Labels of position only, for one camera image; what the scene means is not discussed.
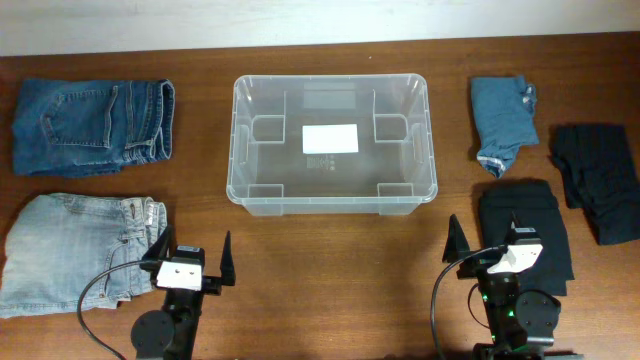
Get black garment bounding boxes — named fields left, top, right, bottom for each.
left=551, top=124, right=639, bottom=245
left=478, top=180, right=574, bottom=296

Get light blue folded jeans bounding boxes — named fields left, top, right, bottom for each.
left=1, top=193, right=168, bottom=319

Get right black cable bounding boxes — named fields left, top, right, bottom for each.
left=430, top=244, right=509, bottom=360

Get dark blue folded jeans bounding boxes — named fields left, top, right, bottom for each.
left=12, top=78, right=176, bottom=178

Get teal blue shirt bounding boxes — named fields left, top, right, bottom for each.
left=471, top=75, right=539, bottom=178

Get clear plastic storage container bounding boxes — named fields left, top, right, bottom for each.
left=226, top=73, right=438, bottom=216

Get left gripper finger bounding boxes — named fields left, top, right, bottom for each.
left=140, top=225, right=173, bottom=272
left=220, top=231, right=236, bottom=286

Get white label in container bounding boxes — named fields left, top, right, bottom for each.
left=302, top=124, right=359, bottom=155

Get left black cable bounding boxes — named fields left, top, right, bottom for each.
left=76, top=259, right=151, bottom=360

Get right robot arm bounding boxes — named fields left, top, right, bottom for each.
left=437, top=215, right=561, bottom=360

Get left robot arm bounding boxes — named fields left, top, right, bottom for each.
left=131, top=227, right=236, bottom=360

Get black cable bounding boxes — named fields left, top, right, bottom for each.
left=430, top=244, right=509, bottom=360
left=76, top=259, right=151, bottom=360

